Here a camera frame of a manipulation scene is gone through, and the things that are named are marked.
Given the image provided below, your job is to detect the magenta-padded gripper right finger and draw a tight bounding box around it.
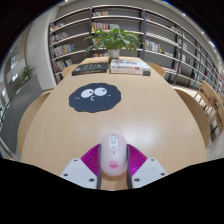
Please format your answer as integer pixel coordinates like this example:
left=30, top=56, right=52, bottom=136
left=126, top=143, right=168, bottom=189

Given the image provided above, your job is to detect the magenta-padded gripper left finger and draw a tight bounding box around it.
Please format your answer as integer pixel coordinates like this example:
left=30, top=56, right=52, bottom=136
left=59, top=143, right=103, bottom=190

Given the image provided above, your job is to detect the pale pink computer mouse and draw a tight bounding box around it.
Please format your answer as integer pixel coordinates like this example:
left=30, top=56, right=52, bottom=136
left=99, top=133, right=128, bottom=177

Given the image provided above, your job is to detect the dark mouse pad with eyes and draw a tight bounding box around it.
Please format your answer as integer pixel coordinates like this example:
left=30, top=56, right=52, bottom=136
left=68, top=83, right=122, bottom=114

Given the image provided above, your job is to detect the wooden round-back chair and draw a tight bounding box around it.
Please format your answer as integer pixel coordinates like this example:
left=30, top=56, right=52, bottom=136
left=173, top=87, right=211, bottom=148
left=61, top=63, right=80, bottom=80
left=146, top=61, right=167, bottom=78
left=17, top=92, right=51, bottom=154

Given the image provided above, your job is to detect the grey low counter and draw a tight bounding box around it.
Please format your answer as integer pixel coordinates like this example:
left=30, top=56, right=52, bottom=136
left=0, top=74, right=44, bottom=154

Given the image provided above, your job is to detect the white book with red lettering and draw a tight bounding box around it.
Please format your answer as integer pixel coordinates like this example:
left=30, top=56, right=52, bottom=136
left=109, top=68, right=151, bottom=77

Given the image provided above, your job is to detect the black hardcover book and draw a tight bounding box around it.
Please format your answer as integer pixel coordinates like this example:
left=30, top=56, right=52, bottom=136
left=71, top=62, right=109, bottom=77

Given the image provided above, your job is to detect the white illustrated book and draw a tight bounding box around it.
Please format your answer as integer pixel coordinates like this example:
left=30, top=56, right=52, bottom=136
left=109, top=58, right=152, bottom=72

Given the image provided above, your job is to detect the small green potted plant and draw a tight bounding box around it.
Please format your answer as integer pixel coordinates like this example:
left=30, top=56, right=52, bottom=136
left=20, top=64, right=36, bottom=83

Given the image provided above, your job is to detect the green potted plant, white pot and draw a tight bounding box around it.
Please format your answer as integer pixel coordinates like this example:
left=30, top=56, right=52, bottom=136
left=84, top=27, right=148, bottom=60

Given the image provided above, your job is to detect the grey bookshelf unit with books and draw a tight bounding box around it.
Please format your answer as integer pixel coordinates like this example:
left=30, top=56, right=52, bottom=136
left=48, top=4, right=224, bottom=98

